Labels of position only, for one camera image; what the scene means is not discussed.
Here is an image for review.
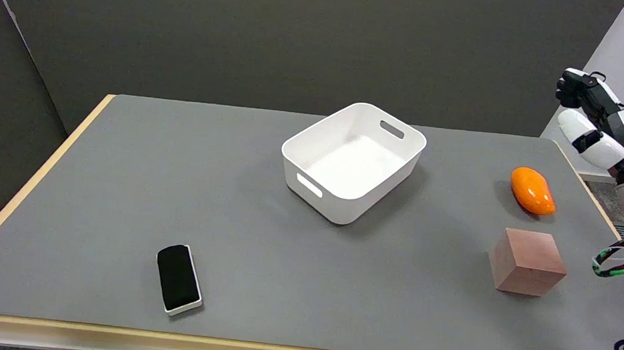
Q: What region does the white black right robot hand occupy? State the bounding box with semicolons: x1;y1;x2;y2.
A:
550;67;624;178

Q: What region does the wooden cube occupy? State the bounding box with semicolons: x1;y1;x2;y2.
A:
486;227;570;299

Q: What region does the orange mango toy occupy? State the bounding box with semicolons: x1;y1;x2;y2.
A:
508;166;559;217

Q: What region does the white plastic storage bin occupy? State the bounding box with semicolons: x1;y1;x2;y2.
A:
277;97;430;231

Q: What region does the grey table mat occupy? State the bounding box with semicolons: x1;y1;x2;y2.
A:
0;85;624;350

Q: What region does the black whiteboard eraser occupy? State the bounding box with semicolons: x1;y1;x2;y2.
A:
152;242;207;319

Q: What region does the black green cable loop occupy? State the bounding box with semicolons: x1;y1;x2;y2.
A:
591;234;624;279

